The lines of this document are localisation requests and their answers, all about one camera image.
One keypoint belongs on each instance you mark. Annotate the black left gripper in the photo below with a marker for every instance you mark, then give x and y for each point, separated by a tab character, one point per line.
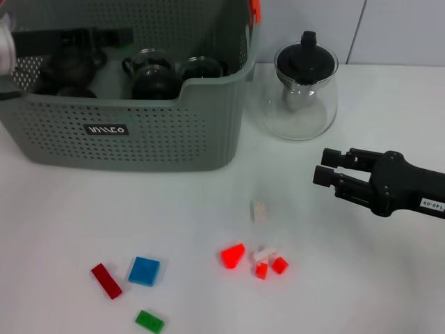
45	41

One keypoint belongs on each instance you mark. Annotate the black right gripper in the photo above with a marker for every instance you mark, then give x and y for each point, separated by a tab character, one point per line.
400	184

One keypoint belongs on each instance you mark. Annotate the white two-stud brick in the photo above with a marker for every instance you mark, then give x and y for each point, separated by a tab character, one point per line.
260	211

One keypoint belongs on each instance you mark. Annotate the large red sloped brick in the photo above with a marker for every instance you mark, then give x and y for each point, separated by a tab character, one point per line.
232	256

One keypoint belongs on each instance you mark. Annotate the blue square brick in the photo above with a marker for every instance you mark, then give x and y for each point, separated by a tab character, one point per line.
144	271

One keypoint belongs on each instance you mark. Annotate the dark red long brick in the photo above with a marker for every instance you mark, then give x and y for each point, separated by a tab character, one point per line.
107	281

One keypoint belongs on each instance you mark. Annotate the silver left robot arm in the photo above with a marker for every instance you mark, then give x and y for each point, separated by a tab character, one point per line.
6	45

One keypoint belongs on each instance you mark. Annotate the grey-green perforated storage bin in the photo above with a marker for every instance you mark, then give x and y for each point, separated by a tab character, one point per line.
156	139

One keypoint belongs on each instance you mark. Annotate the dark clay teapot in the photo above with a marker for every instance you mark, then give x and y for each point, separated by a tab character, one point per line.
74	71

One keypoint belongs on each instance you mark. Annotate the clear glass teapot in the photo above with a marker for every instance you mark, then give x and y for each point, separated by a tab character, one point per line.
302	118

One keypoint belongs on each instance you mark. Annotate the steel teapot infuser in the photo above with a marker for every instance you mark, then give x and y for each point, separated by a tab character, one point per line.
295	95

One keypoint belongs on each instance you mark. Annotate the small red brick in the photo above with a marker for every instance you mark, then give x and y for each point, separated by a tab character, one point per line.
280	265
261	271

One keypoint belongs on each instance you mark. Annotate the translucent white brick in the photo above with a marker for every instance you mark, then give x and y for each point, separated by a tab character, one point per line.
264	254

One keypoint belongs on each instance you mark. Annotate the black glass teapot lid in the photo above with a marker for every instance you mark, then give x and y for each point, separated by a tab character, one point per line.
306	61

